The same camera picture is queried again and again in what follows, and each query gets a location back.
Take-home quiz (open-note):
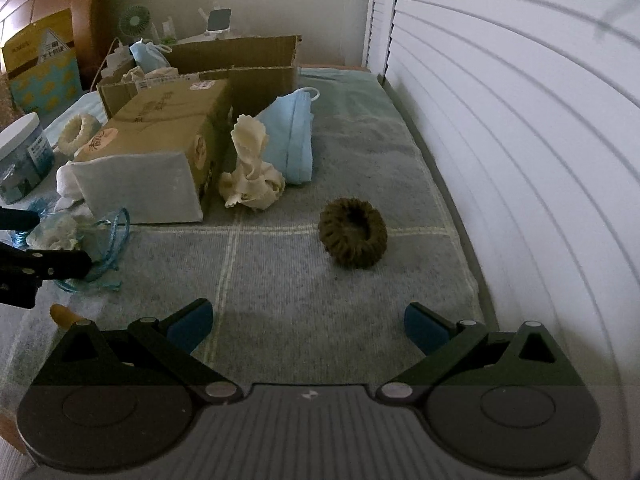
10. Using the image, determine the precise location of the grey checked blanket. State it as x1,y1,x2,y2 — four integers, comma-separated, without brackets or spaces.
0,66,497,413

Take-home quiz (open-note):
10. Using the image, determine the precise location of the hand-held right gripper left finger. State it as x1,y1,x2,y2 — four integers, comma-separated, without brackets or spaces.
37,298,241,403

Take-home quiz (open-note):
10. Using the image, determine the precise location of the crumpled cream tissue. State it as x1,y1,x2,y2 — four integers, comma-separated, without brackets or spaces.
217,115,287,211

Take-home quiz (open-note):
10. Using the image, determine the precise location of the closed brown carton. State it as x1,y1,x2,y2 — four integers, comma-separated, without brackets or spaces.
71,78,234,225

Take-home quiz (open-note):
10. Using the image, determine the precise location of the white router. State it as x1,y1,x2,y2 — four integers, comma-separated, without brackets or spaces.
176,29,237,45

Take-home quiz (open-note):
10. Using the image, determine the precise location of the brown hair scrunchie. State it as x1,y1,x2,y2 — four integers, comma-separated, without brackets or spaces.
318,198,389,267

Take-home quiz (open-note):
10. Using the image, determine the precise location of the cream hair scrunchie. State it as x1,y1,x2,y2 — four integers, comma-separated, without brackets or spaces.
58,113,101,152

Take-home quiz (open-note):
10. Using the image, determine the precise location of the blue face mask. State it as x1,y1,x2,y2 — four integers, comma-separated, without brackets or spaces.
129,38,172,72
256,87,321,184

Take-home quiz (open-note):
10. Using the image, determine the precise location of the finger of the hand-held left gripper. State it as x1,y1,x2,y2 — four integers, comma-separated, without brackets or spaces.
0,246,93,308
0,206,40,231

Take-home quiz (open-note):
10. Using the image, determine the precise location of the cardboard box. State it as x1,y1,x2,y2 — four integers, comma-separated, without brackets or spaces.
96,35,304,122

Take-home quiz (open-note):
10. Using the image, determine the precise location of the white cable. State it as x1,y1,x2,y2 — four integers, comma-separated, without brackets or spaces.
89,37,122,92

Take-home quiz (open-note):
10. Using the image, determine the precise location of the clear jar with white lid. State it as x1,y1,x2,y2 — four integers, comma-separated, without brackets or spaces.
0,112,56,206

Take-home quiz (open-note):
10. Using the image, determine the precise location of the yellow and blue packaging bag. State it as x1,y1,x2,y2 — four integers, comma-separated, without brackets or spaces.
0,8,84,114

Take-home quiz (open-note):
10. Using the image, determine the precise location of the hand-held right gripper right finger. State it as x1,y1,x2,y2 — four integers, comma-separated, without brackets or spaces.
376,302,586,403

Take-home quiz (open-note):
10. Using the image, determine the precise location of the light blue bed sheet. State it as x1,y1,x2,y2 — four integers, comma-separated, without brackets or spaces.
39,92,109,137

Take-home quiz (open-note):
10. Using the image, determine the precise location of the beige crumpled cloth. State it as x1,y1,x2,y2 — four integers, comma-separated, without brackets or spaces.
121,65,177,84

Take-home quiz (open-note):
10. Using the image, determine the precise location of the small green desk fan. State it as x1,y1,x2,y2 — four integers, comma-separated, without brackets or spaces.
118,4,151,42

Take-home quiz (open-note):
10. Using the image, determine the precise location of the white camera with grey face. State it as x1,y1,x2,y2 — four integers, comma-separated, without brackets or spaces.
207,8,234,37

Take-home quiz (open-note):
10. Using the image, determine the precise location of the white cloth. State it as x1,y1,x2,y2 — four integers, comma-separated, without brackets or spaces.
54,161,85,212

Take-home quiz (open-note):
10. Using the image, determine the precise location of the white louvered closet door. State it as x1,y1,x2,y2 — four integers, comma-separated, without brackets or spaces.
367,0,640,480

